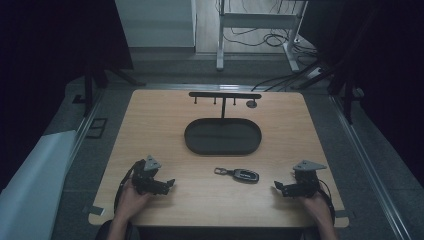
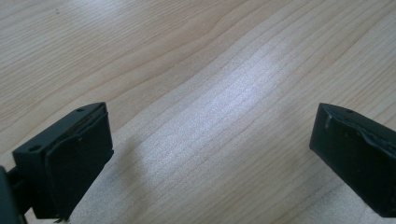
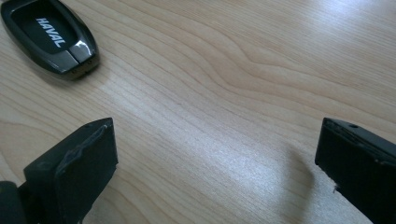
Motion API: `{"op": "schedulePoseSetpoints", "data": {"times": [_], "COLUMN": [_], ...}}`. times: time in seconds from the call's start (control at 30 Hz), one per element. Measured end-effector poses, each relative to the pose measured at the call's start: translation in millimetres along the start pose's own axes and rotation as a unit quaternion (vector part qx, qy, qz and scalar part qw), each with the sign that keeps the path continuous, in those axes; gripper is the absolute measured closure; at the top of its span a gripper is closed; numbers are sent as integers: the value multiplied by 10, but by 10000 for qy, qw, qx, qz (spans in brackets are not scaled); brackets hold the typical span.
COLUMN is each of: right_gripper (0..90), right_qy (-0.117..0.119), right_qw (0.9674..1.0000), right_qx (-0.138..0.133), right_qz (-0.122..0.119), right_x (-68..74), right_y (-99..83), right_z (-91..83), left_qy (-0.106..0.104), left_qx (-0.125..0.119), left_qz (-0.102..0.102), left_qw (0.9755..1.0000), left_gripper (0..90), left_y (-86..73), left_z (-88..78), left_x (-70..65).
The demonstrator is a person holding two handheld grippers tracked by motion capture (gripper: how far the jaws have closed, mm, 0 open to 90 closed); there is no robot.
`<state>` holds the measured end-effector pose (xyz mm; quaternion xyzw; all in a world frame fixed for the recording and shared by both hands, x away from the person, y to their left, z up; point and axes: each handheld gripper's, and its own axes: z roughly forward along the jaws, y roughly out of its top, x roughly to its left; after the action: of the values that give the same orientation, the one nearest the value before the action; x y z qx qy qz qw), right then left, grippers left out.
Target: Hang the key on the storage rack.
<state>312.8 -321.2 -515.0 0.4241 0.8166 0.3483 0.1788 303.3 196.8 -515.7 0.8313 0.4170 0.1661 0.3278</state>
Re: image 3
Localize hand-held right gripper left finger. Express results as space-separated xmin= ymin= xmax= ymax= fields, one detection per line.
xmin=17 ymin=117 xmax=120 ymax=224

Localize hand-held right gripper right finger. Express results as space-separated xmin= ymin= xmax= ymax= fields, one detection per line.
xmin=314 ymin=117 xmax=396 ymax=224

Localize black car key fob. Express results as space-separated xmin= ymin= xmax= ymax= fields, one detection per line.
xmin=0 ymin=0 xmax=101 ymax=78

